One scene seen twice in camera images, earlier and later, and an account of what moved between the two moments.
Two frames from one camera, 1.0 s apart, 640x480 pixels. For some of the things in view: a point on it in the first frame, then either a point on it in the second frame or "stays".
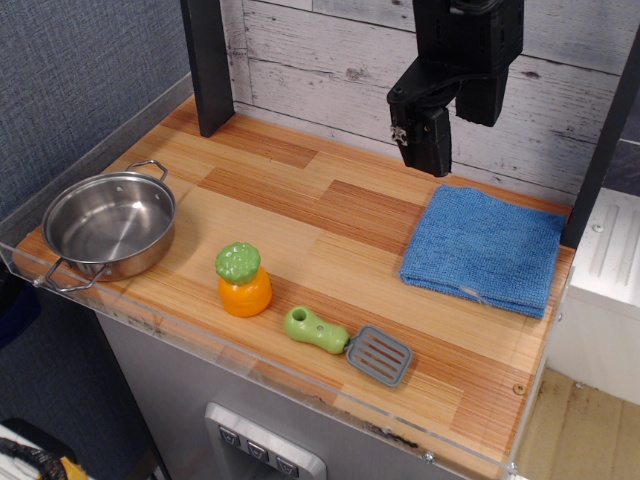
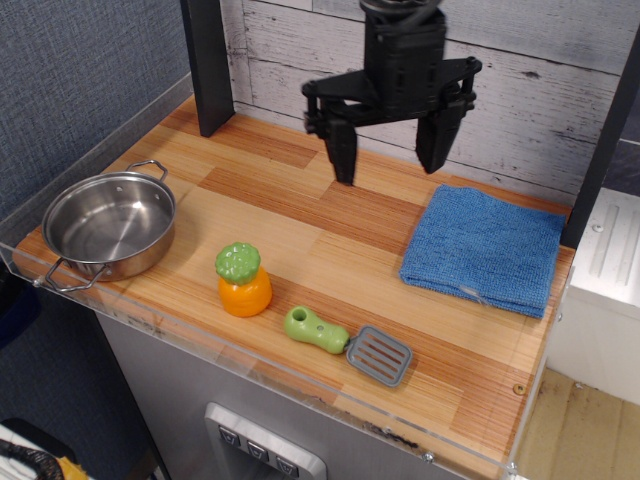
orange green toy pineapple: x=245 y=288 stays
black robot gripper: x=458 y=41 → x=404 y=72
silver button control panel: x=238 y=448 stays
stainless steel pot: x=114 y=222 stays
